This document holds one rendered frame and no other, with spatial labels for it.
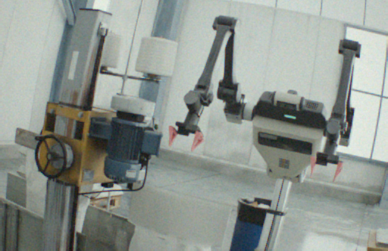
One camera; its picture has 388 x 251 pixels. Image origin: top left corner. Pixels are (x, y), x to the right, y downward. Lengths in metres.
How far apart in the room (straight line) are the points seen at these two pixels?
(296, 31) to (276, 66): 0.87
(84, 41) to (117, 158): 0.50
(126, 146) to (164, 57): 0.41
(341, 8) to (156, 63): 8.58
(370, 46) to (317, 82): 1.47
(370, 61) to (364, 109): 1.01
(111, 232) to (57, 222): 0.80
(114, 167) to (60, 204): 0.32
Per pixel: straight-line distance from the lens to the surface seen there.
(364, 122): 10.18
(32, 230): 2.65
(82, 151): 2.09
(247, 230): 4.51
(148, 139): 2.07
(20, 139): 2.91
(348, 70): 2.16
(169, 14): 11.19
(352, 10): 10.53
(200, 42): 11.05
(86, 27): 2.13
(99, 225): 3.00
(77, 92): 2.11
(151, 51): 2.17
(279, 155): 2.68
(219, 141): 10.76
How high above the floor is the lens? 1.48
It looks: 3 degrees down
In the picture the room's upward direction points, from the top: 11 degrees clockwise
